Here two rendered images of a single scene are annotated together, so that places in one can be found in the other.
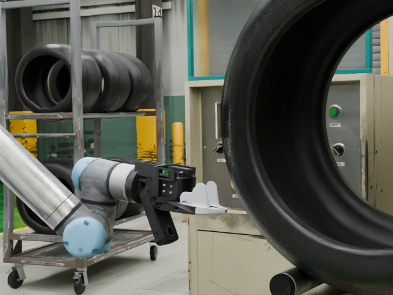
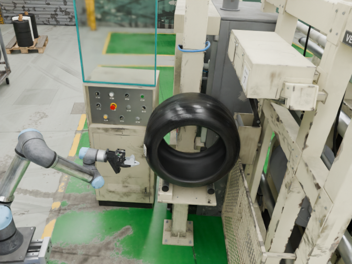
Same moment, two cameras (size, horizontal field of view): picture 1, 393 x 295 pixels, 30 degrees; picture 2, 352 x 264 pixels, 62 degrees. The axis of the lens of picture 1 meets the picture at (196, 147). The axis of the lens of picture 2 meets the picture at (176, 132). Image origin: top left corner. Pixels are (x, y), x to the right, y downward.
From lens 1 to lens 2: 109 cm
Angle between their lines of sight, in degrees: 43
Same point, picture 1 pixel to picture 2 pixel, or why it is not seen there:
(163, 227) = (117, 168)
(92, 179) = (89, 157)
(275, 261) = (123, 141)
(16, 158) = (73, 168)
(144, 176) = (109, 155)
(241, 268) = (111, 143)
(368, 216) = (174, 153)
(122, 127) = not seen: outside the picture
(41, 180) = (82, 171)
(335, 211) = (165, 152)
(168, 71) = not seen: outside the picture
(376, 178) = not seen: hidden behind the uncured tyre
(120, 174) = (100, 156)
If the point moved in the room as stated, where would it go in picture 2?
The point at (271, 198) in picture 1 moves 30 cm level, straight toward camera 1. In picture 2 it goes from (164, 171) to (189, 206)
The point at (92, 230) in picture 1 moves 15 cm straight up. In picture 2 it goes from (101, 181) to (99, 160)
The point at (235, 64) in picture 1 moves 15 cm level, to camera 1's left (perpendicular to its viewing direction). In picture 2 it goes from (153, 138) to (127, 145)
